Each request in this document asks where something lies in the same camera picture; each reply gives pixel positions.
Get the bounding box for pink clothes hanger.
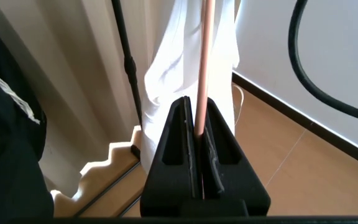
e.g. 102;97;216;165
193;0;216;138

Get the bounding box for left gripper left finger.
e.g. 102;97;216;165
140;95;203;218

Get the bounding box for white curtain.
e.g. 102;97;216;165
0;0;242;198

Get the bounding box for black shorts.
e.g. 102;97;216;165
0;12;55;218

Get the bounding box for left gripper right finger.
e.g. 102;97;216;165
202;97;272;217

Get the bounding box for white garment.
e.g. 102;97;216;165
140;0;241;174

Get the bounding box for black clothes rack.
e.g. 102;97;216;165
73;0;143;218

